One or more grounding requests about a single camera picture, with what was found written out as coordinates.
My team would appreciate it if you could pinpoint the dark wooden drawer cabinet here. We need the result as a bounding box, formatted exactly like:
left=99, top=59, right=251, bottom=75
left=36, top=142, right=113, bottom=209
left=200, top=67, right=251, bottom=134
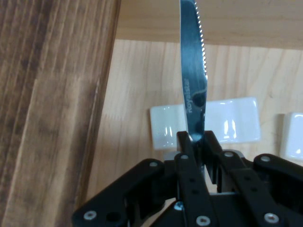
left=0, top=0, right=123, bottom=227

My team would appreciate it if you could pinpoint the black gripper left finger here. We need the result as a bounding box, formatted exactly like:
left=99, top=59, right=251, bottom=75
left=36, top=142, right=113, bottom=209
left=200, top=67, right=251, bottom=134
left=71, top=131, right=221, bottom=227

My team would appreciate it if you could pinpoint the light wooden drawer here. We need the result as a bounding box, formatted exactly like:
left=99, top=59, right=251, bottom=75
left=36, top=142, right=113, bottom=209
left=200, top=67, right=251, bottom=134
left=85, top=0, right=303, bottom=205

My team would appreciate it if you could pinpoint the white ceramic cutlery rest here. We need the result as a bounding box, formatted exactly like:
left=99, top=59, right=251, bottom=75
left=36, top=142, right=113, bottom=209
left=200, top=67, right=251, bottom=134
left=149, top=96, right=262, bottom=151
left=278, top=112, right=303, bottom=162

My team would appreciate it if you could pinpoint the steel table knife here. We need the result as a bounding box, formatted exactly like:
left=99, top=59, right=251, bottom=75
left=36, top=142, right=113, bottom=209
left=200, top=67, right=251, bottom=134
left=179, top=0, right=210, bottom=173

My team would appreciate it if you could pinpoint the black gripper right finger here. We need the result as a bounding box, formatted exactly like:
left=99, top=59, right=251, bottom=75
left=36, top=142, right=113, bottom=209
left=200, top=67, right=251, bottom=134
left=203, top=130, right=303, bottom=227

